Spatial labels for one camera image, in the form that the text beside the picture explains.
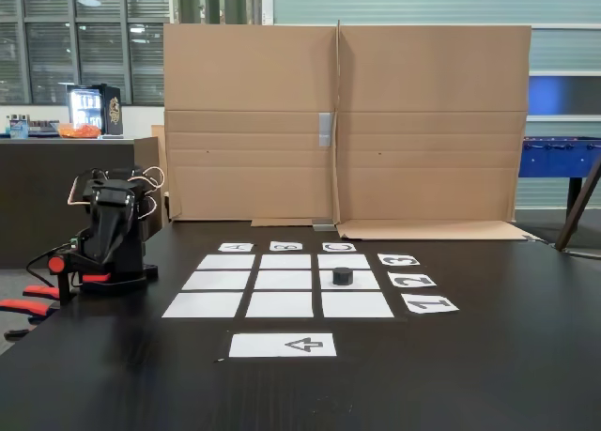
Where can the black round token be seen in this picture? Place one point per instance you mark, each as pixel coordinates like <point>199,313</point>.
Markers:
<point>342,276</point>

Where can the white nine-square grid sheet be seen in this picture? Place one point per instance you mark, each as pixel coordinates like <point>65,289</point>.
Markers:
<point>284,281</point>

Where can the red and black clamp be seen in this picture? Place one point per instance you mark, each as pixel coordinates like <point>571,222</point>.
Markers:
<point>63,266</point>

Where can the small brown cardboard panel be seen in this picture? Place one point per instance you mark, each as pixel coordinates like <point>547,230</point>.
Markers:
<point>143,151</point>

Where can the dark counter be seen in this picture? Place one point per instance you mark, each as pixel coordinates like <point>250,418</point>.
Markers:
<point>42,191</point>

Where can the orange snack bowl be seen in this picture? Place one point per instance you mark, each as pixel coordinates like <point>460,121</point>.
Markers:
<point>80,130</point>

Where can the black mini fridge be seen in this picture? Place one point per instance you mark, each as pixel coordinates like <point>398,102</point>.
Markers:
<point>101,109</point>

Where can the tray of small items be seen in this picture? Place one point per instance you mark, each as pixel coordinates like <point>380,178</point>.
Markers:
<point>43,127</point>

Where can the paper sheet letter A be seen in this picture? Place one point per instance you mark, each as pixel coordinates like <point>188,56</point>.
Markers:
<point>235,247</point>

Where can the blue and white box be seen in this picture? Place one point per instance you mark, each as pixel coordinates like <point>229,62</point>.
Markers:
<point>18,128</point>

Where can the paper sheet letter B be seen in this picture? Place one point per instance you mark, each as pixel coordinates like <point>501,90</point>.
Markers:
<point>286,246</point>

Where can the white arrow paper sheet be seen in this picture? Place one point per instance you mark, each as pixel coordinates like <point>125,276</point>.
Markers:
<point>263,345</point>

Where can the grey tape strip at cardboard foot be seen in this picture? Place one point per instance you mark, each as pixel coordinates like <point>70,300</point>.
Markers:
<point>324,225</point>

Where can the paper sheet letter C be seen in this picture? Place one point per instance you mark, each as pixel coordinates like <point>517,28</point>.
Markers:
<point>339,247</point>

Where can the grey tape strip on cardboard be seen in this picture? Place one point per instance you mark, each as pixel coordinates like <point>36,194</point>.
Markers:
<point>325,129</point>

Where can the paper sheet number 3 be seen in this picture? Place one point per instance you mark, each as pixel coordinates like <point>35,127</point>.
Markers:
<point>398,260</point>

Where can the paper sheet number 2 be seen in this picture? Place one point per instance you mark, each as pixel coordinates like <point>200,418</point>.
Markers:
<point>412,281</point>

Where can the paper sheet number 1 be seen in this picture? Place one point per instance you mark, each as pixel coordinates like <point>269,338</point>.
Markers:
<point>429,303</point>

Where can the large brown cardboard box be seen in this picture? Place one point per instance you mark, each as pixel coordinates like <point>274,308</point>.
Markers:
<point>422,97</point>

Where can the blue foosball table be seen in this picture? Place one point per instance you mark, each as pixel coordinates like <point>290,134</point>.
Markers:
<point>559,161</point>

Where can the dark wooden stand leg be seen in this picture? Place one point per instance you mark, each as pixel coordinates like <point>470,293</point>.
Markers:
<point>577,210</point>

